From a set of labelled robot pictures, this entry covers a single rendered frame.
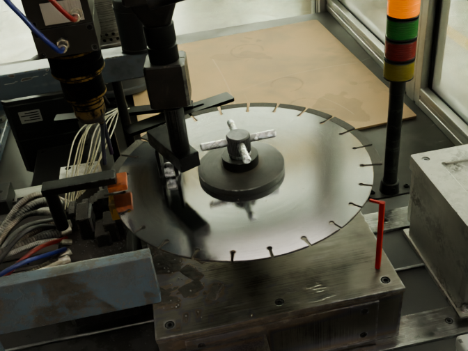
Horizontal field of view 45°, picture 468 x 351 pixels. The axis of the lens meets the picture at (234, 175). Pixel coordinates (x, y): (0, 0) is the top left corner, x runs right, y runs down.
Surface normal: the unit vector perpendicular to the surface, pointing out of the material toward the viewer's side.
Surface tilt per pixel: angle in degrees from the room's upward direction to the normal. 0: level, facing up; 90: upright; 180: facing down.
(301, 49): 0
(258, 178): 5
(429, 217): 90
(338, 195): 0
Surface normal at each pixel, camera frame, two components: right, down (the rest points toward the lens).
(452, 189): -0.10, -0.81
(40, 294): 0.18, 0.56
